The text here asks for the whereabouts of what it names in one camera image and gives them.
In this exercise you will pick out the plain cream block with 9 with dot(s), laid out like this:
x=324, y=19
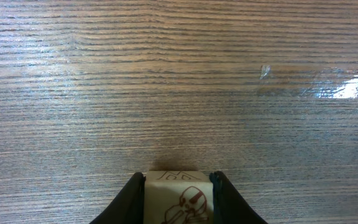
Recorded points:
x=178, y=197

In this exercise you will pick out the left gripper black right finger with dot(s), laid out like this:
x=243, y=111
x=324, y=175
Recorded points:
x=229, y=205

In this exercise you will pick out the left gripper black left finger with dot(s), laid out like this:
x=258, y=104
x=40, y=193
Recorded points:
x=128, y=205

